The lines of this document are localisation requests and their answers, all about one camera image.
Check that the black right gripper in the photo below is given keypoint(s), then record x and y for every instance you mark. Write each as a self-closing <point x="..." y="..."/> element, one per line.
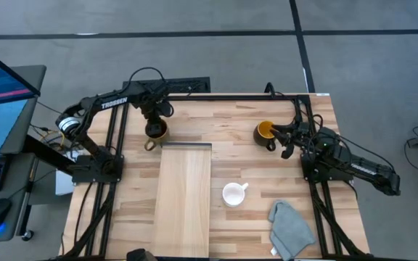
<point x="303" y="134"/>

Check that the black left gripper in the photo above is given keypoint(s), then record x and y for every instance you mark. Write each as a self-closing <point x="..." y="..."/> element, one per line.
<point x="156" y="127"/>

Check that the green brown glazed mug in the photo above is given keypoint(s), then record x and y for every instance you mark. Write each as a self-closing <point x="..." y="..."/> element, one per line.
<point x="160" y="138"/>

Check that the dark mug with yellow inside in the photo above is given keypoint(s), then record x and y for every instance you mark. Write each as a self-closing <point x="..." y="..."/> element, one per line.
<point x="265" y="129"/>

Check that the white ribbed mug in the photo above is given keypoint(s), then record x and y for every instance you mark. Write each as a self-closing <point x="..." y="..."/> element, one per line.
<point x="233" y="194"/>

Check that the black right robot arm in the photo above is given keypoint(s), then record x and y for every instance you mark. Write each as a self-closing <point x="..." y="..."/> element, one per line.
<point x="368" y="170"/>

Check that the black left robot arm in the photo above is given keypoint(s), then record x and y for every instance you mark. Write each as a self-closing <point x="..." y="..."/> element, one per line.
<point x="112" y="102"/>

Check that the black floor vent grille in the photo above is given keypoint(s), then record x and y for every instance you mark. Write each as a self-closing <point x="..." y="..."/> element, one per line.
<point x="194" y="86"/>

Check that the light wooden board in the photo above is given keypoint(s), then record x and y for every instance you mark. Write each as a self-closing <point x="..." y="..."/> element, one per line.
<point x="181" y="203"/>

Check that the grey cloth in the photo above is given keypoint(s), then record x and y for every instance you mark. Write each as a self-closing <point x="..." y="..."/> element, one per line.
<point x="290" y="232"/>

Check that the white box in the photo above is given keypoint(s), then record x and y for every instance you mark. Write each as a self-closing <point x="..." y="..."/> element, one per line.
<point x="64" y="183"/>

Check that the grey desk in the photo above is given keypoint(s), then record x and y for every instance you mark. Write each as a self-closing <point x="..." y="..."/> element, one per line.
<point x="25" y="108"/>

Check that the black table-level camera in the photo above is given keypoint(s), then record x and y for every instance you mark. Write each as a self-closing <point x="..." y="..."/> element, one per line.
<point x="140" y="255"/>

